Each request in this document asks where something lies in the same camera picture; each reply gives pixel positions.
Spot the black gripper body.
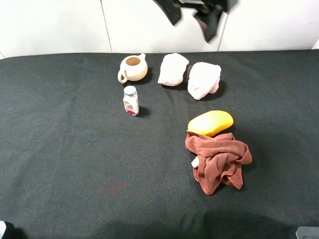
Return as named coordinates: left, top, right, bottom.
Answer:
left=178, top=0, right=238, bottom=12

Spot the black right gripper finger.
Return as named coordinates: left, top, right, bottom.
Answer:
left=194, top=8, right=223, bottom=42

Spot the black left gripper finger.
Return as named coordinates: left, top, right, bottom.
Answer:
left=154, top=0, right=181, bottom=25

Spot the brown-red cloth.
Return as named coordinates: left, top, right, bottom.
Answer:
left=185, top=131, right=252, bottom=195

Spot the grey object bottom right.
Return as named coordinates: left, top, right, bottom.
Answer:
left=296, top=227, right=319, bottom=239

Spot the grey object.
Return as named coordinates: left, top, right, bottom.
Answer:
left=296, top=227, right=319, bottom=239
left=0, top=221, right=6, bottom=239

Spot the grey object bottom left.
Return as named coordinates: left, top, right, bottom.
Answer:
left=0, top=221, right=6, bottom=239

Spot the pink towel left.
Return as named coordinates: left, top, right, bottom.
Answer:
left=158, top=53, right=189, bottom=87

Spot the pink towel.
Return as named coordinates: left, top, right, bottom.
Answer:
left=187, top=62, right=221, bottom=100
left=158, top=53, right=189, bottom=87

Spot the pink towel right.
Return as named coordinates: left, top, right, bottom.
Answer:
left=187, top=62, right=221, bottom=100

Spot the cream ceramic teapot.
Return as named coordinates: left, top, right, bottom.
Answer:
left=118, top=53, right=148, bottom=84

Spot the small candy bottle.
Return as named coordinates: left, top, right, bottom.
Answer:
left=123, top=86, right=139, bottom=116

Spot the yellow mango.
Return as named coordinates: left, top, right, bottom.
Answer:
left=187, top=111, right=234, bottom=137

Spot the black table cloth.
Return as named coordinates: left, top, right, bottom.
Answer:
left=0, top=50, right=319, bottom=239

